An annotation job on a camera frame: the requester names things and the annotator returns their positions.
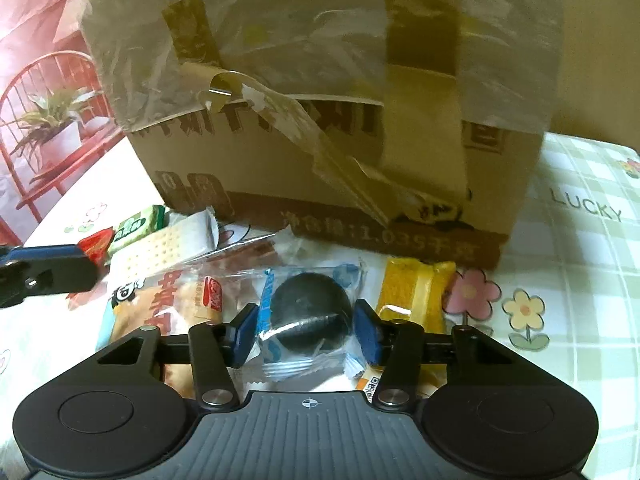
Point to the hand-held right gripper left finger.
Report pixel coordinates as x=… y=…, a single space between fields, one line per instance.
x=245 y=331

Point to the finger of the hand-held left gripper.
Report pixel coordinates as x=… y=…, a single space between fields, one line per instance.
x=60 y=272

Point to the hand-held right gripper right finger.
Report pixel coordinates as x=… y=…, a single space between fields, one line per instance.
x=367 y=334

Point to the blue packet with black cookie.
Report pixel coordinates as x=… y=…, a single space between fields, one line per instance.
x=305 y=310

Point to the cardboard box with plastic liner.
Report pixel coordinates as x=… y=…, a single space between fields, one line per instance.
x=350 y=150

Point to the clear packet with red logo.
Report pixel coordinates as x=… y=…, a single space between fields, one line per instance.
x=222 y=292

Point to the red snack packet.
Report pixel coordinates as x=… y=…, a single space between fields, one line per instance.
x=97 y=246

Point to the yellow snack packet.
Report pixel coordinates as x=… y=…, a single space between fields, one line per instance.
x=405 y=290

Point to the green snack packet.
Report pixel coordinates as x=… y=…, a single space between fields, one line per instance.
x=135 y=227

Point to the orange panda snack packet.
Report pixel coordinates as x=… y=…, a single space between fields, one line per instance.
x=145 y=302

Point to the clear cracker packet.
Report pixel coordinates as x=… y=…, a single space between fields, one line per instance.
x=165 y=247

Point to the red printed backdrop cloth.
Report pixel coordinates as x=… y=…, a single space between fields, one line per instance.
x=40 y=70

